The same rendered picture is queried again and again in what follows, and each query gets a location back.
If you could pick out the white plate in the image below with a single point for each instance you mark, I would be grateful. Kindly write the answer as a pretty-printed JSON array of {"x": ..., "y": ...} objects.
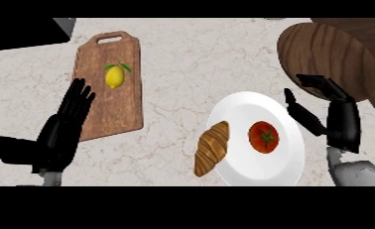
[{"x": 262, "y": 140}]

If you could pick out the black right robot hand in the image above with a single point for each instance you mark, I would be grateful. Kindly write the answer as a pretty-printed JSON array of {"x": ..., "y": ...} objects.
[{"x": 343, "y": 120}]

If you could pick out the yellow lemon with leaves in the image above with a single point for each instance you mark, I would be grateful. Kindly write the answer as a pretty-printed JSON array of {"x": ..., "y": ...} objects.
[{"x": 116, "y": 75}]

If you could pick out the red tomato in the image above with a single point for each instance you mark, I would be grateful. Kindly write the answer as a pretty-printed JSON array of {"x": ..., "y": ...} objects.
[{"x": 264, "y": 137}]

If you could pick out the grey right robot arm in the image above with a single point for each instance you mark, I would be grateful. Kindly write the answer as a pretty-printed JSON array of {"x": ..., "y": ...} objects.
[{"x": 352, "y": 171}]

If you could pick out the brown croissant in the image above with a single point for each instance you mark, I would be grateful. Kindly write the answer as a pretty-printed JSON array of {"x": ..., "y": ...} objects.
[{"x": 213, "y": 148}]

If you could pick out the black appliance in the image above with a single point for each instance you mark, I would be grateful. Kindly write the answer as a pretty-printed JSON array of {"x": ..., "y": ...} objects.
[{"x": 30, "y": 32}]

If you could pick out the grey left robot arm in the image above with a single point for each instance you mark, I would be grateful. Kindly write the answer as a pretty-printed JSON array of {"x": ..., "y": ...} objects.
[{"x": 53, "y": 178}]

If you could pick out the brown wooden cutting board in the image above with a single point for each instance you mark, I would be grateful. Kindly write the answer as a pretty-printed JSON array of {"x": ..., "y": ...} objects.
[{"x": 110, "y": 84}]

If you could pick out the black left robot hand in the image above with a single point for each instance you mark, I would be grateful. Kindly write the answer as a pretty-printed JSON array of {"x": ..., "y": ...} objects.
[{"x": 61, "y": 130}]

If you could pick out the brown wooden bowl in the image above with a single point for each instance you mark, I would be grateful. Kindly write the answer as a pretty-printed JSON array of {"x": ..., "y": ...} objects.
[{"x": 333, "y": 57}]

